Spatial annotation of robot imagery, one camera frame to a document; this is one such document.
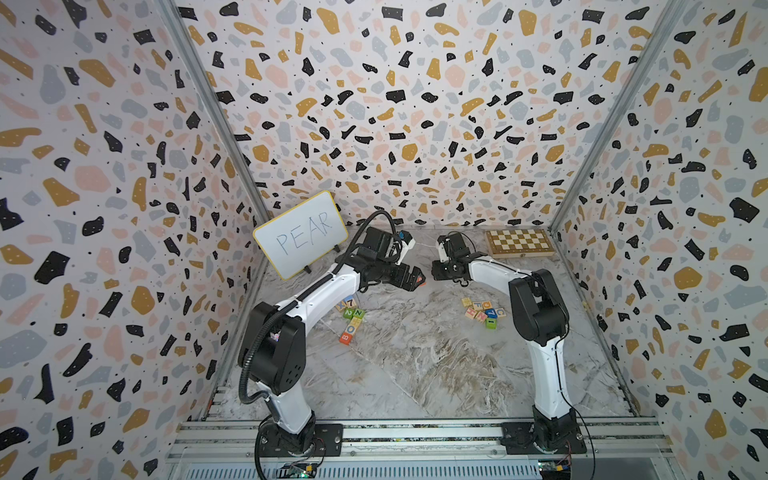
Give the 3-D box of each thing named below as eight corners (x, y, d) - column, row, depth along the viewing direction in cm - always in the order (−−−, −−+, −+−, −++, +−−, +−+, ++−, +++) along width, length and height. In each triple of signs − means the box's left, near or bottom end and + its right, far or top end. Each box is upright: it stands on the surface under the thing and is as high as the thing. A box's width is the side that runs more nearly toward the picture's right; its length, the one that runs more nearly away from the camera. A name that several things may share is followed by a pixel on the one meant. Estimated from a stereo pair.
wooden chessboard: (491, 257, 115) (493, 252, 113) (485, 233, 124) (487, 228, 121) (552, 257, 115) (556, 252, 113) (542, 233, 124) (545, 228, 121)
